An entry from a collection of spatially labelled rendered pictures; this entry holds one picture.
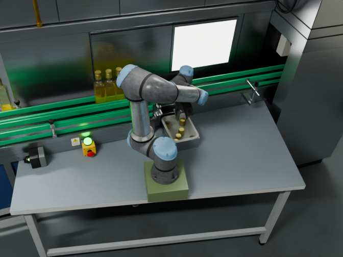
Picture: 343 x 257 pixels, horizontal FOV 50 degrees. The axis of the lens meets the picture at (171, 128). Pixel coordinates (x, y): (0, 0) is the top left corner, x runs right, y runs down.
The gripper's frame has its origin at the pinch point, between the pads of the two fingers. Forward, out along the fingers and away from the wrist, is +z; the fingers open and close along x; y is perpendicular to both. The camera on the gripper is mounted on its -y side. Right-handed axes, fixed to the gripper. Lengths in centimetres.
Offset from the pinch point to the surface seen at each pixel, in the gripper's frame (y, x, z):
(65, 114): 15, 65, -5
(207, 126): 3.8, -19.6, 14.7
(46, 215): 17, 91, 90
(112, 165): -11.7, 45.2, 14.6
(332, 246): -65, -98, 90
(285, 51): 32, -85, -14
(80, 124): 8, 58, -3
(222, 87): 19.0, -34.3, -2.2
